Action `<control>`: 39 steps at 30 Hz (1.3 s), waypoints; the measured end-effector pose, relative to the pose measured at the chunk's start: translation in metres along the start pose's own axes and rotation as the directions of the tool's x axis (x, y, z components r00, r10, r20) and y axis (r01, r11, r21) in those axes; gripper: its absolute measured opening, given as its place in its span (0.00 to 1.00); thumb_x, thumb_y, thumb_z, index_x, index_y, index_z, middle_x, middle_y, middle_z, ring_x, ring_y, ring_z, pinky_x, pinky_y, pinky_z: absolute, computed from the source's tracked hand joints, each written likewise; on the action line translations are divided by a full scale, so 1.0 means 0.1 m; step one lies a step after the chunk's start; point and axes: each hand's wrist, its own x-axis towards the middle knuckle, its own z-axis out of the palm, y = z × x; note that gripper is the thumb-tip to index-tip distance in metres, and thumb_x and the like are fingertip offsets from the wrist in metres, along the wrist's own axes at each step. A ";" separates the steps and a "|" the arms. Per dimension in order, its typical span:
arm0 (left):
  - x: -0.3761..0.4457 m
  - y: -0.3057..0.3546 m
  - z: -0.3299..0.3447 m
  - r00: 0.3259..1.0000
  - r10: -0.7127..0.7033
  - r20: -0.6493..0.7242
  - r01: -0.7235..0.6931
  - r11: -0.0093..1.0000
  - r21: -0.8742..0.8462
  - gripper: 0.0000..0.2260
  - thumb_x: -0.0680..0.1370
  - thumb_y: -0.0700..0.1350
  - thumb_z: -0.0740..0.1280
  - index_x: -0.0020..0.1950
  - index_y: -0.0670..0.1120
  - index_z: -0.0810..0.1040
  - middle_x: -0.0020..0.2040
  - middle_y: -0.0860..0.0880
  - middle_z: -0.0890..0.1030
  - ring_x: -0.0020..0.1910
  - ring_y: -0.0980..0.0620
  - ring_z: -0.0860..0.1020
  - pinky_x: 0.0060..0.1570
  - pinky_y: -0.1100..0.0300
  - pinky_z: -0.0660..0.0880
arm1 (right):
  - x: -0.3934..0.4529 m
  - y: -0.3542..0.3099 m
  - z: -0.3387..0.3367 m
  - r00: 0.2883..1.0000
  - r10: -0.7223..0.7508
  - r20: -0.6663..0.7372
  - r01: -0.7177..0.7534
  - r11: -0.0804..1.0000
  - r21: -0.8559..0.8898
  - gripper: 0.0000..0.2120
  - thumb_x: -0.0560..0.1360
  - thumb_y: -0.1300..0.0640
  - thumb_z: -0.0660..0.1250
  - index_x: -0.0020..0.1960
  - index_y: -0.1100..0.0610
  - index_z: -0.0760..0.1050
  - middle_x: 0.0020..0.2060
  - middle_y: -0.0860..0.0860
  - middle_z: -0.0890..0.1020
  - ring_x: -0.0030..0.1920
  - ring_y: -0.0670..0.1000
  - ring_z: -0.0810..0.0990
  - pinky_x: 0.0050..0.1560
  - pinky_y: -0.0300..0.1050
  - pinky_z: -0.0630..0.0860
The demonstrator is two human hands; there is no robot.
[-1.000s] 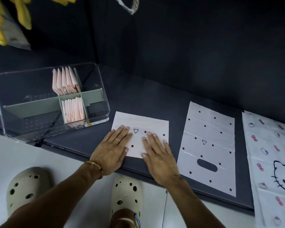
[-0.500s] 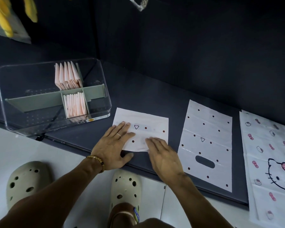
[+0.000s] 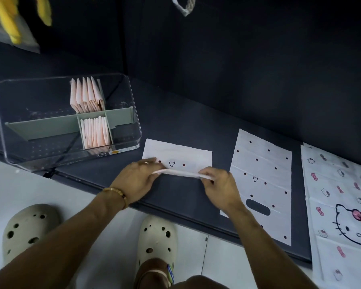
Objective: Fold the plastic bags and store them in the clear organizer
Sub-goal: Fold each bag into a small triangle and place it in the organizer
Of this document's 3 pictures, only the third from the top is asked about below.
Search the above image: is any cream left clog shoe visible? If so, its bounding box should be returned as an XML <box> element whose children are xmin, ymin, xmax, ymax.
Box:
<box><xmin>2</xmin><ymin>204</ymin><xmax>61</xmax><ymax>265</ymax></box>

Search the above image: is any clear plastic organizer box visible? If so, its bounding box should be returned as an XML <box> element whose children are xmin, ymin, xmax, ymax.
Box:
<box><xmin>0</xmin><ymin>73</ymin><xmax>142</xmax><ymax>172</ymax></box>

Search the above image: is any stack of polka dot bags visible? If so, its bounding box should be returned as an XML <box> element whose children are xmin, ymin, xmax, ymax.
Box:
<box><xmin>219</xmin><ymin>128</ymin><xmax>292</xmax><ymax>246</ymax></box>

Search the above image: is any brown bead bracelet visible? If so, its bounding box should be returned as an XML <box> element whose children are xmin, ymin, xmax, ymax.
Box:
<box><xmin>103</xmin><ymin>187</ymin><xmax>129</xmax><ymax>210</ymax></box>

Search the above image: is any cream clog shoe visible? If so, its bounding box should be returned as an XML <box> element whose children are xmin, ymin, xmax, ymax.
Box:
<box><xmin>134</xmin><ymin>215</ymin><xmax>178</xmax><ymax>288</ymax></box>
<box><xmin>2</xmin><ymin>204</ymin><xmax>61</xmax><ymax>265</ymax></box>

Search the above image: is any pink bags row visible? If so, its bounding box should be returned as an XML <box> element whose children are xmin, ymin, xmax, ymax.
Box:
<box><xmin>98</xmin><ymin>116</ymin><xmax>111</xmax><ymax>147</ymax></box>

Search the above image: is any person's right leg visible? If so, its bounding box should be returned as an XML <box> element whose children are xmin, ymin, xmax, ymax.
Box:
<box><xmin>134</xmin><ymin>258</ymin><xmax>229</xmax><ymax>289</ymax></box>

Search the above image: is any cream right clog shoe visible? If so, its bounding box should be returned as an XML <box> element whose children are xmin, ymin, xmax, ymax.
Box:
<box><xmin>134</xmin><ymin>215</ymin><xmax>178</xmax><ymax>288</ymax></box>

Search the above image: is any dark blue sofa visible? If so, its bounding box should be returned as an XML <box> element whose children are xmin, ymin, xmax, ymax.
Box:
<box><xmin>0</xmin><ymin>0</ymin><xmax>361</xmax><ymax>268</ymax></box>

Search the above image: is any person's right hand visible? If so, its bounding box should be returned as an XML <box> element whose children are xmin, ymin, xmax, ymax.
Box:
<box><xmin>198</xmin><ymin>166</ymin><xmax>244</xmax><ymax>213</ymax></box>

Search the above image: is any person's right forearm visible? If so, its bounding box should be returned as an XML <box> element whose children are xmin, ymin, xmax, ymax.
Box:
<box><xmin>228</xmin><ymin>204</ymin><xmax>319</xmax><ymax>289</ymax></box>

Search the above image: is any person's left hand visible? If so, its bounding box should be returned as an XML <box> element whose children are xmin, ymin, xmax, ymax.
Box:
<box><xmin>110</xmin><ymin>158</ymin><xmax>163</xmax><ymax>205</ymax></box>

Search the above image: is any person's left forearm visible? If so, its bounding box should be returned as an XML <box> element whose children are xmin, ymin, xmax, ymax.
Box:
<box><xmin>0</xmin><ymin>192</ymin><xmax>128</xmax><ymax>289</ymax></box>

